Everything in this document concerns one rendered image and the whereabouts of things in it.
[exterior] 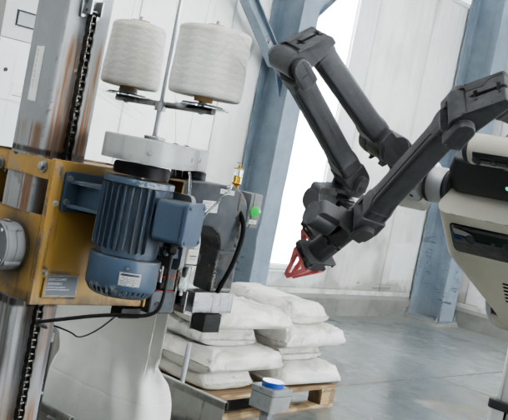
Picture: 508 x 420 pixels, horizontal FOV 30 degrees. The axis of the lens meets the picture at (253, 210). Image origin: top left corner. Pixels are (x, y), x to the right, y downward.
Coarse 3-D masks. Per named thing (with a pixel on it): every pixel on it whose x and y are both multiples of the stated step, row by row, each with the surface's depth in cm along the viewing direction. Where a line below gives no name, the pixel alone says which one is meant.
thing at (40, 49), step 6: (42, 48) 202; (36, 54) 203; (42, 54) 202; (36, 60) 203; (42, 60) 202; (36, 66) 203; (36, 72) 203; (36, 78) 203; (30, 84) 204; (36, 84) 202; (30, 90) 204; (36, 90) 202; (30, 96) 203
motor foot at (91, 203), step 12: (72, 180) 198; (84, 180) 201; (96, 180) 204; (72, 192) 200; (84, 192) 200; (96, 192) 197; (60, 204) 198; (72, 204) 200; (84, 204) 199; (96, 204) 197
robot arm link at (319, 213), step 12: (312, 204) 206; (324, 204) 203; (312, 216) 204; (324, 216) 203; (336, 216) 204; (348, 216) 206; (324, 228) 205; (348, 228) 204; (360, 228) 202; (372, 228) 202; (360, 240) 204
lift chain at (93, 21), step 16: (96, 16) 201; (80, 64) 201; (80, 80) 201; (80, 96) 202; (64, 144) 202; (32, 320) 204; (32, 336) 204; (32, 352) 204; (32, 368) 205; (16, 416) 205
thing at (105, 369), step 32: (96, 320) 251; (128, 320) 243; (160, 320) 235; (64, 352) 250; (96, 352) 245; (128, 352) 241; (160, 352) 234; (64, 384) 247; (96, 384) 239; (128, 384) 235; (160, 384) 238; (96, 416) 237; (128, 416) 233; (160, 416) 237
